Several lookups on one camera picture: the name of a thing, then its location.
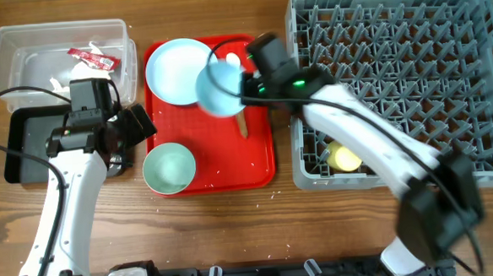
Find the black waste tray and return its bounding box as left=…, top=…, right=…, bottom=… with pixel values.
left=4, top=105, right=94, bottom=184

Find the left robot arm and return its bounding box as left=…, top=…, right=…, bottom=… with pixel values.
left=19, top=105, right=162, bottom=276

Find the yellow plastic cup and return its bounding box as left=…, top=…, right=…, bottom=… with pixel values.
left=326, top=141, right=362, bottom=171

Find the clear plastic storage box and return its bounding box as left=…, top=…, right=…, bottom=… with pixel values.
left=0, top=19, right=138, bottom=106

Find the brown root vegetable stick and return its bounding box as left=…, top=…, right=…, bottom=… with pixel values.
left=236, top=111, right=249, bottom=139

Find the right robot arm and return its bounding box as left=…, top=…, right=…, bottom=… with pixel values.
left=238, top=69, right=485, bottom=276

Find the red sauce packet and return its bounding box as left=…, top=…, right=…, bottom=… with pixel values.
left=67, top=48, right=121, bottom=72

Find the pale green rice bowl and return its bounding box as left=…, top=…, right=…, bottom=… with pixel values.
left=143, top=143, right=197, bottom=196

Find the light blue plate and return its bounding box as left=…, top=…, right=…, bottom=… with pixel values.
left=145, top=38, right=211, bottom=106

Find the red plastic tray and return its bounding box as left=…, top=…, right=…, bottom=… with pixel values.
left=144, top=35, right=276, bottom=197

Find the grey dishwasher rack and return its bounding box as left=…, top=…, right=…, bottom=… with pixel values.
left=285, top=0, right=493, bottom=187

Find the light blue bowl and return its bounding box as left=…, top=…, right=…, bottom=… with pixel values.
left=196, top=61, right=245, bottom=117

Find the white tissue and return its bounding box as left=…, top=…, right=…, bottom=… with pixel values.
left=50, top=61, right=111, bottom=93

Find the white plastic spoon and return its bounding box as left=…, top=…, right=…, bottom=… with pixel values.
left=225, top=52, right=241, bottom=68

